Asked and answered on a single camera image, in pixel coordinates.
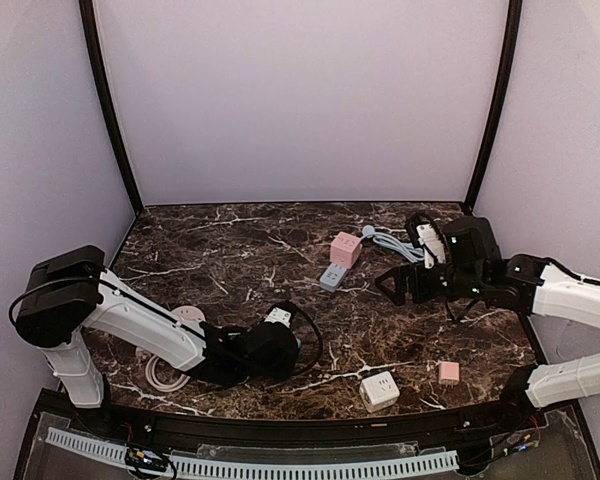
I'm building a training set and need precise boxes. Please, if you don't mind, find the blue power strip cable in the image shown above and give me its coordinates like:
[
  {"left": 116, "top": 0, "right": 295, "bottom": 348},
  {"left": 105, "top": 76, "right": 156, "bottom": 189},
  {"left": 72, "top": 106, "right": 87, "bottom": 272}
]
[{"left": 361, "top": 224, "right": 426, "bottom": 264}]

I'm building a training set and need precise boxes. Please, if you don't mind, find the white cube socket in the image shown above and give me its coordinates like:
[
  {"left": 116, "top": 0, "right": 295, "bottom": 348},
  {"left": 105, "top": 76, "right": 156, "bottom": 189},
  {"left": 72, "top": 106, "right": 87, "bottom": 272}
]
[{"left": 359, "top": 371, "right": 400, "bottom": 413}]

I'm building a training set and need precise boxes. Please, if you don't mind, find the pink coiled cable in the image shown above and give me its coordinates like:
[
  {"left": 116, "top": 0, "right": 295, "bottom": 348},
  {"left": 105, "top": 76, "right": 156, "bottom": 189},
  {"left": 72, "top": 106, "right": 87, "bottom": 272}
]
[{"left": 134, "top": 347, "right": 194, "bottom": 392}]

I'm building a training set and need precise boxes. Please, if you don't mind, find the small pink charger plug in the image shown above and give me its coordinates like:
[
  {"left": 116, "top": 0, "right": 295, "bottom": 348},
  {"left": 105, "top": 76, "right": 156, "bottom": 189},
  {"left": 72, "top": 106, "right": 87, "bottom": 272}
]
[{"left": 438, "top": 361, "right": 461, "bottom": 386}]

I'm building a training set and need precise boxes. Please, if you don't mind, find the black left corner post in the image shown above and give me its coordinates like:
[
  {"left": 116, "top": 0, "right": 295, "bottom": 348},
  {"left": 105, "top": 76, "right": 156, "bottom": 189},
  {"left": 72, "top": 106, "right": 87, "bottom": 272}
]
[{"left": 78, "top": 0, "right": 144, "bottom": 216}]

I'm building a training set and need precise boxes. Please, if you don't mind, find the black corner post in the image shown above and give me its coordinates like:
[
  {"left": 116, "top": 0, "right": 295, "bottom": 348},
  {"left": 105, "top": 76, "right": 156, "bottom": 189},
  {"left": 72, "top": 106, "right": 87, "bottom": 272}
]
[
  {"left": 462, "top": 0, "right": 523, "bottom": 215},
  {"left": 78, "top": 0, "right": 144, "bottom": 216}
]

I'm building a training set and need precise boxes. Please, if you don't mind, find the pink cube socket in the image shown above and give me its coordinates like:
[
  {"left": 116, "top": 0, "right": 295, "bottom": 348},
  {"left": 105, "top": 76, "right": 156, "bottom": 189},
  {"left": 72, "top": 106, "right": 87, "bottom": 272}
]
[{"left": 330, "top": 232, "right": 362, "bottom": 269}]

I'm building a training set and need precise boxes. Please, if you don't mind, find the pink round socket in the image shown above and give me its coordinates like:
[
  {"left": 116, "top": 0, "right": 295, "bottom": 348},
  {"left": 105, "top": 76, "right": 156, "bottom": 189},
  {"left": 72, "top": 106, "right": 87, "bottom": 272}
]
[{"left": 172, "top": 305, "right": 205, "bottom": 324}]

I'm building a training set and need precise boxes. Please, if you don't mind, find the white slotted cable duct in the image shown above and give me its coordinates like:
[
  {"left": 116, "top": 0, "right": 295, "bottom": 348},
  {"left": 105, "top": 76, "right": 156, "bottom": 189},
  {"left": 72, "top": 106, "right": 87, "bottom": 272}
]
[{"left": 45, "top": 427, "right": 459, "bottom": 479}]

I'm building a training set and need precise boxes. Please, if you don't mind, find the black right corner post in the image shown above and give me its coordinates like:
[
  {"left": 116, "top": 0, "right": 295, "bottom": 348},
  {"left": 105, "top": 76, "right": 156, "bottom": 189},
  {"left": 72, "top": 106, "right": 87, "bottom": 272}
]
[{"left": 462, "top": 0, "right": 523, "bottom": 215}]

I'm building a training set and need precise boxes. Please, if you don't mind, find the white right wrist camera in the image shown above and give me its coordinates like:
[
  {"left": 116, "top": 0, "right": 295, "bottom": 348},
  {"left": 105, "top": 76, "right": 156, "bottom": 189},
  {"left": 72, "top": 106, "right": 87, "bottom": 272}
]
[{"left": 405, "top": 211, "right": 447, "bottom": 269}]

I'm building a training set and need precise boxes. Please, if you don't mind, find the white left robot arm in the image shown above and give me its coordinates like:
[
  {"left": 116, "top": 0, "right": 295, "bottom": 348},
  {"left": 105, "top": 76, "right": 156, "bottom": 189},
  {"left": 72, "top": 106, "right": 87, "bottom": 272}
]
[{"left": 8, "top": 245, "right": 300, "bottom": 409}]

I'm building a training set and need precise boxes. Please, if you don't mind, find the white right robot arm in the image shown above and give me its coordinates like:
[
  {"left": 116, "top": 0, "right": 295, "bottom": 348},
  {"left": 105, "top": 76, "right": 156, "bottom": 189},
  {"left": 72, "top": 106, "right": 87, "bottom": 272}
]
[{"left": 375, "top": 213, "right": 600, "bottom": 409}]

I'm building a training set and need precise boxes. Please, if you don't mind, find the small circuit board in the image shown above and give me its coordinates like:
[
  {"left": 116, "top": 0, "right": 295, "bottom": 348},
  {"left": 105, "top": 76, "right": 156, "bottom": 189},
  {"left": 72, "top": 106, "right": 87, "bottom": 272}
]
[{"left": 124, "top": 446, "right": 170, "bottom": 473}]

